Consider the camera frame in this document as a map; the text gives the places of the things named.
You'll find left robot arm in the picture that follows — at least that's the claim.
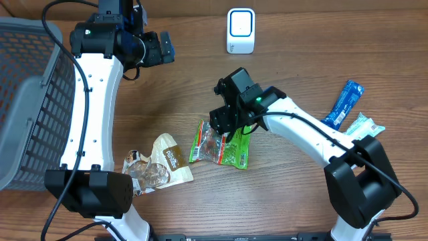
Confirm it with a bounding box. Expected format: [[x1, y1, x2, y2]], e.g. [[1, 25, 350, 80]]
[[44, 0, 175, 240]]

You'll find light teal snack packet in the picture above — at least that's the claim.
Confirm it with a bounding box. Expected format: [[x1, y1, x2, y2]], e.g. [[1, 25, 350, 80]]
[[344, 112, 385, 140]]

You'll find green snack bag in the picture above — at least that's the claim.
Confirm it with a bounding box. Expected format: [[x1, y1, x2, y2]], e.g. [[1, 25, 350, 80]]
[[189, 120, 252, 169]]

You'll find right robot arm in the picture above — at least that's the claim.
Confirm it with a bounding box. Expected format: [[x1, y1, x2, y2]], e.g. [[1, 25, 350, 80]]
[[209, 68, 402, 240]]

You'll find beige cookie bag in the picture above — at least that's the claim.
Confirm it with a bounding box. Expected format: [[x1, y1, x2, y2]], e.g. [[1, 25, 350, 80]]
[[122, 133, 193, 197]]

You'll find white barcode scanner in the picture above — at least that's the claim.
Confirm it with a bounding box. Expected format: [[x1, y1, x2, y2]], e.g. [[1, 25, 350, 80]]
[[226, 8, 255, 54]]

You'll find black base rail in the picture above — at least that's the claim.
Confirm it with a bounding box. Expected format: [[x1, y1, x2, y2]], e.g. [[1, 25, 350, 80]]
[[94, 230, 393, 241]]

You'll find blue Oreo packet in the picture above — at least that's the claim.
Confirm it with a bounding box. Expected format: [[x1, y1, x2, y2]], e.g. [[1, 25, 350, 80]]
[[321, 80, 365, 130]]

